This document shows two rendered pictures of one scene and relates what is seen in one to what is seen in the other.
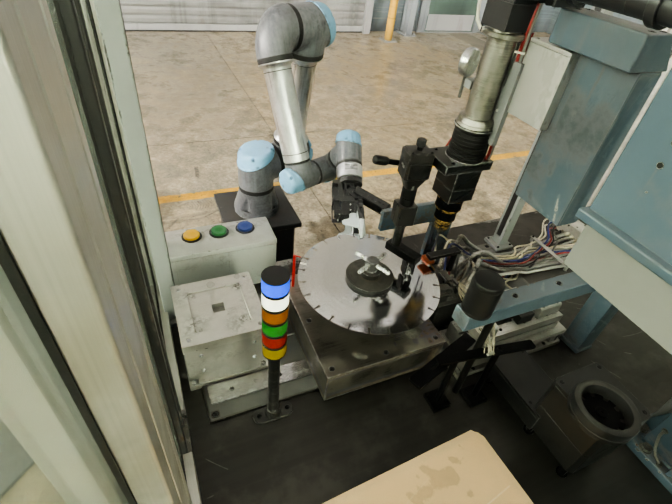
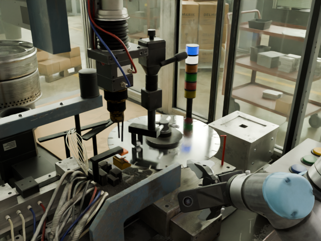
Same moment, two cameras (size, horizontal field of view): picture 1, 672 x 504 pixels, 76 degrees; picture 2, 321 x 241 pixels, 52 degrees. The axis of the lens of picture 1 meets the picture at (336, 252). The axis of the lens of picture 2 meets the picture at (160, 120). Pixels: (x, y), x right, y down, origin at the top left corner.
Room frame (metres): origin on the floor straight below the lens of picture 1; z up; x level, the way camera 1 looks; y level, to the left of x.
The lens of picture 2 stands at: (1.56, -0.33, 1.42)
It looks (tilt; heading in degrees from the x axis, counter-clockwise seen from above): 26 degrees down; 164
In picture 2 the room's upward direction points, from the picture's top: 1 degrees clockwise
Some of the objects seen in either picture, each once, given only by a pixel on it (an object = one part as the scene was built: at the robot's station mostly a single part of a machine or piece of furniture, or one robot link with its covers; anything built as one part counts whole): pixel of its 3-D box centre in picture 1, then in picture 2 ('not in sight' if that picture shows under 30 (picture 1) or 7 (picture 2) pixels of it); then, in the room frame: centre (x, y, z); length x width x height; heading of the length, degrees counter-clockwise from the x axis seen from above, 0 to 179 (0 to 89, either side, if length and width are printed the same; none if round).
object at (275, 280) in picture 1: (275, 282); (192, 49); (0.48, 0.09, 1.14); 0.05 x 0.04 x 0.03; 28
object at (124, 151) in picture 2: (438, 262); (109, 163); (0.82, -0.26, 0.95); 0.10 x 0.03 x 0.07; 118
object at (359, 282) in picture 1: (370, 273); (164, 134); (0.73, -0.08, 0.96); 0.11 x 0.11 x 0.03
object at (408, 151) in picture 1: (411, 184); (151, 71); (0.78, -0.14, 1.17); 0.06 x 0.05 x 0.20; 109
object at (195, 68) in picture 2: (275, 309); (191, 67); (0.48, 0.09, 1.08); 0.05 x 0.04 x 0.03; 28
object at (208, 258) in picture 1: (222, 257); (299, 180); (0.87, 0.31, 0.82); 0.28 x 0.11 x 0.15; 118
